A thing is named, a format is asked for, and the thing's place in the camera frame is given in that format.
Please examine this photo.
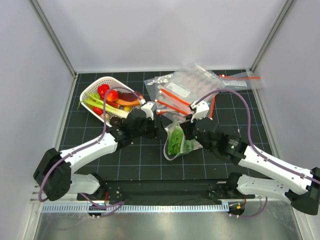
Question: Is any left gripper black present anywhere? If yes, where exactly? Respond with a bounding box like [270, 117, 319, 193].
[131, 114, 167, 140]

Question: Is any green lettuce head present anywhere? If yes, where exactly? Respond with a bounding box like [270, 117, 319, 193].
[167, 125, 197, 156]

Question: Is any clear dotted zip bag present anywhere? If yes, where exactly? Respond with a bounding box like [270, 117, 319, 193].
[163, 121, 203, 161]

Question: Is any orange red tomato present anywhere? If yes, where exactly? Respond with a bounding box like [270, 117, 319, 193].
[106, 90, 119, 102]

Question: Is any white perforated plastic basket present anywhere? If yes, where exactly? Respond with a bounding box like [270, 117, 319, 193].
[78, 76, 144, 125]

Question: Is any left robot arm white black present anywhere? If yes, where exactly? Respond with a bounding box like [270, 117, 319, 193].
[33, 109, 166, 202]

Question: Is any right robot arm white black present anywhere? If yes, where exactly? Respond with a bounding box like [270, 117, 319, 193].
[181, 117, 320, 216]

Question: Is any pile of zip bags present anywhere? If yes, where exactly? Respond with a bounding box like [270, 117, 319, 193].
[143, 62, 223, 122]

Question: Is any flat zip bag red zipper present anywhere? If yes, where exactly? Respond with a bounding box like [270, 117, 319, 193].
[219, 72, 264, 91]

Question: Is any yellow pepper piece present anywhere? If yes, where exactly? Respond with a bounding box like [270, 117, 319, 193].
[123, 106, 131, 112]

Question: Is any dark purple round fruit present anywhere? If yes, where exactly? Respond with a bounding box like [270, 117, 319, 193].
[109, 117, 122, 127]

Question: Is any dark red sausage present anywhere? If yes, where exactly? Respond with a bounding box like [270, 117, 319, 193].
[118, 91, 140, 102]

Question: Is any beige small mushroom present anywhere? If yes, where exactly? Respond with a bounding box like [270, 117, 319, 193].
[101, 113, 110, 122]

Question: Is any red chili pepper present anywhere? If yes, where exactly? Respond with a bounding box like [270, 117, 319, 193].
[92, 106, 104, 116]

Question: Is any black grid cutting mat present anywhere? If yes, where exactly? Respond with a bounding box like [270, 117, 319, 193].
[59, 73, 272, 181]

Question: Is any red bell pepper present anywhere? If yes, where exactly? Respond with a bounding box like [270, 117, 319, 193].
[97, 84, 110, 99]

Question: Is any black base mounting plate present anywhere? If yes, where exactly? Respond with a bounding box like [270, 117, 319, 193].
[77, 178, 256, 207]

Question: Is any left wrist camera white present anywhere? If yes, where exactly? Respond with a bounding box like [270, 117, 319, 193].
[140, 101, 157, 121]

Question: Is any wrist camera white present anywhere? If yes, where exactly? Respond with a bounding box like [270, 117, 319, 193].
[189, 100, 210, 123]
[140, 101, 157, 121]

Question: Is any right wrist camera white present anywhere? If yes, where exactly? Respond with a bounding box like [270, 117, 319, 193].
[189, 100, 210, 123]

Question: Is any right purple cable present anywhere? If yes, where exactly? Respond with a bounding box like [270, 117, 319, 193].
[191, 89, 320, 220]

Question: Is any purple cable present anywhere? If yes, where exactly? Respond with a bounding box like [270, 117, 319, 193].
[191, 89, 320, 220]
[38, 86, 147, 218]

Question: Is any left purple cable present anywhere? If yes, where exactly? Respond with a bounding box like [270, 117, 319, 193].
[38, 86, 147, 218]

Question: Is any slotted cable duct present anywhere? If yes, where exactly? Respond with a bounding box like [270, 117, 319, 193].
[41, 202, 229, 214]

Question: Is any left aluminium frame post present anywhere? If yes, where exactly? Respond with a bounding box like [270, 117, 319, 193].
[29, 0, 77, 78]

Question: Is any aluminium frame post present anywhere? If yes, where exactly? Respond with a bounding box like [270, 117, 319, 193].
[29, 0, 77, 78]
[250, 0, 297, 72]

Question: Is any right aluminium frame post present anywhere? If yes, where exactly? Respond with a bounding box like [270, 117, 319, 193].
[250, 0, 297, 72]

